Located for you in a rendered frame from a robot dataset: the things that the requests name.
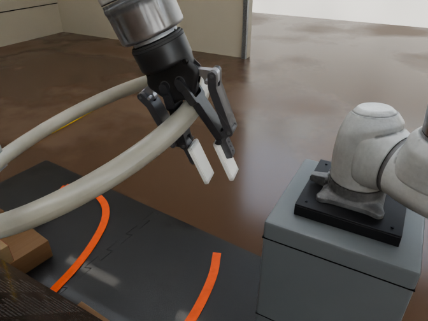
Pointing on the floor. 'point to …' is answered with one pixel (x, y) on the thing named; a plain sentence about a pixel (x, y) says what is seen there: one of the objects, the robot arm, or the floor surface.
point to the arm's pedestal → (333, 267)
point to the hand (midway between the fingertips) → (214, 160)
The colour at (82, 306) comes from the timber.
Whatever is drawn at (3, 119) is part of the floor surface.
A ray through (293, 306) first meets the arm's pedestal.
